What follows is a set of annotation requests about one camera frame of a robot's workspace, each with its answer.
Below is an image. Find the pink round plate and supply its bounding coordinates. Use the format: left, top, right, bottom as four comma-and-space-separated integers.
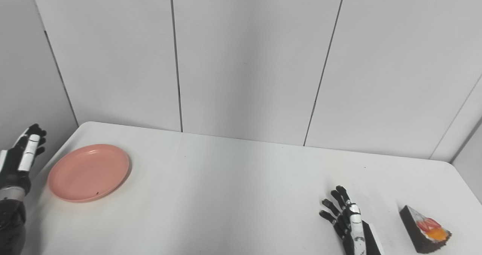
47, 144, 131, 203

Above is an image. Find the chocolate cake slice with fruit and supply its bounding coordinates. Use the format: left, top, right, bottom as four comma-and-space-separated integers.
399, 205, 452, 254

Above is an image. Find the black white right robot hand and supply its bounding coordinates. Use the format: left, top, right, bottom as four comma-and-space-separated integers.
319, 185, 384, 255

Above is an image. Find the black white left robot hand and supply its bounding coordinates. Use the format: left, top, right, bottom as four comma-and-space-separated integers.
0, 124, 47, 195

